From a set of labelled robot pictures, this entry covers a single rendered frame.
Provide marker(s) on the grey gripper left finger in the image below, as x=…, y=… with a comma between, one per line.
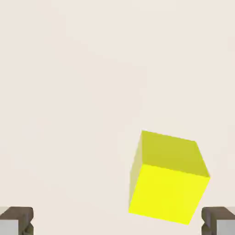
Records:
x=16, y=213

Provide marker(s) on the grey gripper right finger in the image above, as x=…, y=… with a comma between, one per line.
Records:
x=216, y=213

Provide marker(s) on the small yellow cube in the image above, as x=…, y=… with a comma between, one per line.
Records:
x=168, y=191

